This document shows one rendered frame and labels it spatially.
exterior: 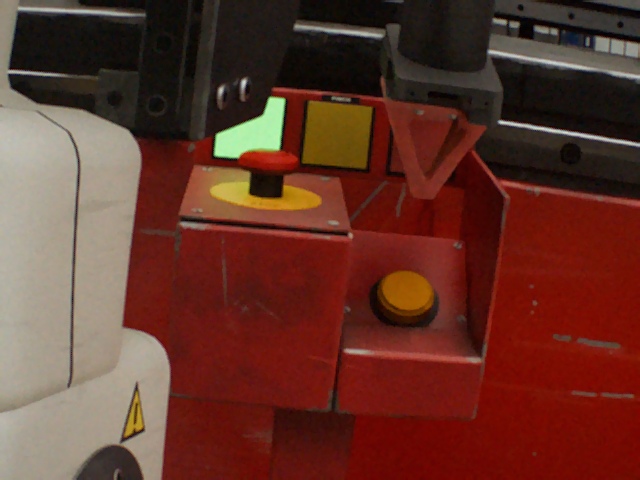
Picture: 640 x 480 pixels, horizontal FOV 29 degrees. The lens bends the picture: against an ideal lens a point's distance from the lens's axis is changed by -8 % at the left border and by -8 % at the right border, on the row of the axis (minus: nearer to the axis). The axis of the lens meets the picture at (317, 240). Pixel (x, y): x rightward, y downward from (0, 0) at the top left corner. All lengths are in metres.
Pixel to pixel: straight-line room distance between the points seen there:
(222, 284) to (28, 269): 0.43
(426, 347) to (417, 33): 0.20
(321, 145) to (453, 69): 0.18
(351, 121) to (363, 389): 0.21
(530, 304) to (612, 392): 0.12
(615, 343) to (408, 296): 0.31
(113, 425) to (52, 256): 0.09
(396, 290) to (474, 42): 0.19
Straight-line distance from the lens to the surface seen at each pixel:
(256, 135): 0.94
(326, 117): 0.94
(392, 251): 0.92
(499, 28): 2.88
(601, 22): 1.47
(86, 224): 0.42
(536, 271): 1.11
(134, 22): 1.11
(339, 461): 0.91
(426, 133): 0.95
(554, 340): 1.13
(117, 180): 0.44
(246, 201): 0.84
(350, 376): 0.83
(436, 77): 0.78
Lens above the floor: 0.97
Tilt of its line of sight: 14 degrees down
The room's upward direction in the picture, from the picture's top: 6 degrees clockwise
